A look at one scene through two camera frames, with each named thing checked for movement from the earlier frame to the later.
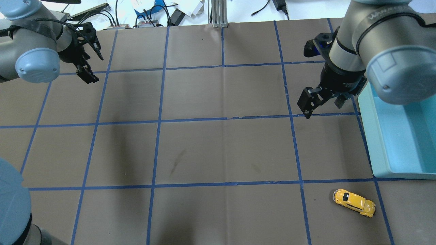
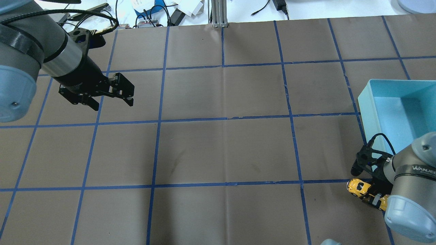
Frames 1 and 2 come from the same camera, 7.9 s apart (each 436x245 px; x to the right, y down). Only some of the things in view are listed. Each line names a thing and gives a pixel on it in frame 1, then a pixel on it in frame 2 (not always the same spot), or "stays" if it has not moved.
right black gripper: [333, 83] → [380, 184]
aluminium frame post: [219, 13] stays
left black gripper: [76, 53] → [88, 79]
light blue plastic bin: [401, 139] stays
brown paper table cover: [194, 135] stays
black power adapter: [280, 5] stays
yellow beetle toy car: [366, 208] → [360, 188]
